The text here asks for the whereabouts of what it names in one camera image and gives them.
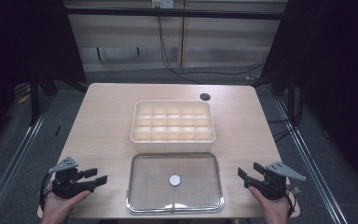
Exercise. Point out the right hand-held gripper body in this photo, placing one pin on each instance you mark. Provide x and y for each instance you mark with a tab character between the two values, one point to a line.
272	186

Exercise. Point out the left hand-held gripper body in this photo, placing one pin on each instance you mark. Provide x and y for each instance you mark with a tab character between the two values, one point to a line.
66	186

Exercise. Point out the person's right hand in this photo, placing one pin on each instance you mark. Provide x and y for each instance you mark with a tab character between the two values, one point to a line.
276	210

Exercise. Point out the person's left hand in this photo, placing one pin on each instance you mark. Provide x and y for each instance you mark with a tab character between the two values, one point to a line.
57	210

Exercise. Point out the small black floor piece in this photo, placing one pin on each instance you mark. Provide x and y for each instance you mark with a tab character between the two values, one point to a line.
57	130

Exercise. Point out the clear plastic box lid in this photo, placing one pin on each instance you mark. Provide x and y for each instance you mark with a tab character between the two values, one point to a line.
155	186

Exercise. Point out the white round disc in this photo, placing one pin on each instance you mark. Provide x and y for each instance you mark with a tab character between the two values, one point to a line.
174	180

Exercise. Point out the white divided storage box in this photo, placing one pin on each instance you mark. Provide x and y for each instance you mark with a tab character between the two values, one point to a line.
172	146

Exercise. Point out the black metal stand leg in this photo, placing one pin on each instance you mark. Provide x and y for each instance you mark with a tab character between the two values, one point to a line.
34	99
291	96

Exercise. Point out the yellow floor object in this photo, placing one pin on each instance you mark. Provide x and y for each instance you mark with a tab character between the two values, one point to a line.
24	99

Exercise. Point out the dark curtain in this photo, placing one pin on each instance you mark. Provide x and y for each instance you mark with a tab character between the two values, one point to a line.
18	56
338	77

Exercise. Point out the black horizontal metal bar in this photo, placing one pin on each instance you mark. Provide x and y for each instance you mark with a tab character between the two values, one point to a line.
174	13

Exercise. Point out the silver floor rail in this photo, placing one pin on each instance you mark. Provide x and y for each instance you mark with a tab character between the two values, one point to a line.
310	161
15	155

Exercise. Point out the white wall socket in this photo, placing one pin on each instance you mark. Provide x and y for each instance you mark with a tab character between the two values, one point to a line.
162	3

